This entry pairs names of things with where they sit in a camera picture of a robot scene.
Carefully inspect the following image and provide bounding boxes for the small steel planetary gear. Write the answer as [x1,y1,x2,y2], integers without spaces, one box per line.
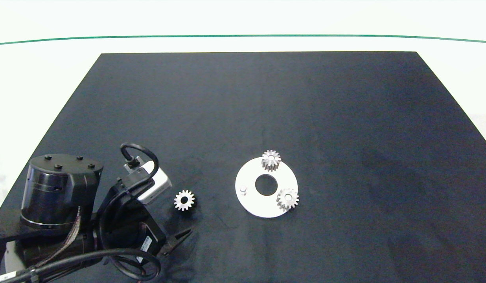
[173,190,196,211]
[261,149,282,172]
[276,188,300,211]

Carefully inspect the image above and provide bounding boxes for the round white carrier plate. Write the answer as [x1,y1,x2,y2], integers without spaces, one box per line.
[235,156,299,219]

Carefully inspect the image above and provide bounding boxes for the dark rectangular work mat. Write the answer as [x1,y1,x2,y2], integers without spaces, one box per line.
[0,51,486,283]

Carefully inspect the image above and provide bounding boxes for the silver boxy wrist camera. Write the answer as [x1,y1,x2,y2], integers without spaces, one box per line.
[124,156,173,205]

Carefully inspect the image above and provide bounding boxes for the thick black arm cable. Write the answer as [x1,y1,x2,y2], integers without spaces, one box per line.
[0,248,162,283]

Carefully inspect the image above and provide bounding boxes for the thin braided wire bundle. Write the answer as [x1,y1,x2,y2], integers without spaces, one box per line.
[40,206,83,268]

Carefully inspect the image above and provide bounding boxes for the black camera cable loop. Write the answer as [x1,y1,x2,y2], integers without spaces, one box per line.
[120,143,160,189]

